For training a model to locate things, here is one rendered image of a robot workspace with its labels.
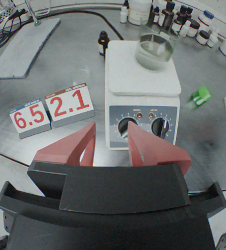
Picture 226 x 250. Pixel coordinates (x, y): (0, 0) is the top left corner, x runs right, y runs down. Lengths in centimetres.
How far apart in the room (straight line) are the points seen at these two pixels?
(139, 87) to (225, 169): 31
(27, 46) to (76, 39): 18
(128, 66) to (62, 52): 23
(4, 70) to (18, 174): 33
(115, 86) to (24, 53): 36
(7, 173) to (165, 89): 38
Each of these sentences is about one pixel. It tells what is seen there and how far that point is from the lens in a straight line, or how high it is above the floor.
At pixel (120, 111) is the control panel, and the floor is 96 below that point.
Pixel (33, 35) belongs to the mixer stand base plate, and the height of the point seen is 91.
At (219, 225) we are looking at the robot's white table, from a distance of 45.
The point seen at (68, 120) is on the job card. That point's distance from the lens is 28.
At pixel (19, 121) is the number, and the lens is 32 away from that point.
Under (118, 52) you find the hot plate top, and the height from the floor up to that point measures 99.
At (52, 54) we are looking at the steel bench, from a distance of 41.
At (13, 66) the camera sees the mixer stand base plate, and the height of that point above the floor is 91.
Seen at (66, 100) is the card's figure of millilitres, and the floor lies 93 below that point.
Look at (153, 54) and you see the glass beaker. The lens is 19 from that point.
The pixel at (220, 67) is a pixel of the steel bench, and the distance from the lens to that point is 53.
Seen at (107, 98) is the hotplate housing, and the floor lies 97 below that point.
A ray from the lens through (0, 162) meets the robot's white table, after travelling 38.
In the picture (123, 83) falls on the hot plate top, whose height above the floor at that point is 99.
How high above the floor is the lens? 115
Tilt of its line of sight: 76 degrees down
